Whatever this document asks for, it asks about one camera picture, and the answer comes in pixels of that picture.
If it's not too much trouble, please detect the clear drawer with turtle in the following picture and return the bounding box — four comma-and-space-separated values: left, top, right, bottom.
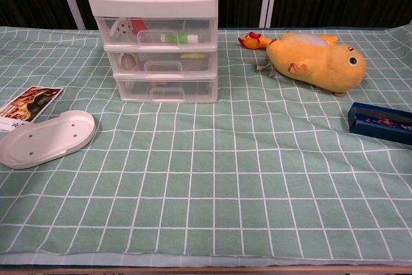
114, 77, 217, 102

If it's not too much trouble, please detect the clear drawer with marker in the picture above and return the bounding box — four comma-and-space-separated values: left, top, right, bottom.
95, 16, 217, 47

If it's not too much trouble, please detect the red plastic object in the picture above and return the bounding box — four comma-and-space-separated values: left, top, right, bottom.
131, 19, 149, 35

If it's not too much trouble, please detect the white divided drawer box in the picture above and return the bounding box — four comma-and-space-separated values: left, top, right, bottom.
86, 0, 220, 104

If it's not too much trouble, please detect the green checked tablecloth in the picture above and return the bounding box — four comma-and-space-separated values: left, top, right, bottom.
0, 26, 412, 268

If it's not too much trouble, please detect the small yellow item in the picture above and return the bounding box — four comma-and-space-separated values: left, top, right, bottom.
180, 52, 207, 61

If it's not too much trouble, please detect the green white marker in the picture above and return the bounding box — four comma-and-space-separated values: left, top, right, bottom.
160, 32, 200, 44

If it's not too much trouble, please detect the yellow rubber chicken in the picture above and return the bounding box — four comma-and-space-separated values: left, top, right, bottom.
238, 31, 277, 51

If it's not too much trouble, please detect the yellow plush duck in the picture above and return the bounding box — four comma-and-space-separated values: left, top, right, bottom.
265, 32, 368, 97

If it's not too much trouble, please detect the white oval tray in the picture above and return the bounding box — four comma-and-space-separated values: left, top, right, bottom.
0, 109, 97, 169

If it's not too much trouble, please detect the dark blue rectangular box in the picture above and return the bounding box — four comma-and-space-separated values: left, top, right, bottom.
347, 101, 412, 146

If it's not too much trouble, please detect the picture card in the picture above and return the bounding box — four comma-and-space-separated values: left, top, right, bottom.
0, 86, 65, 133

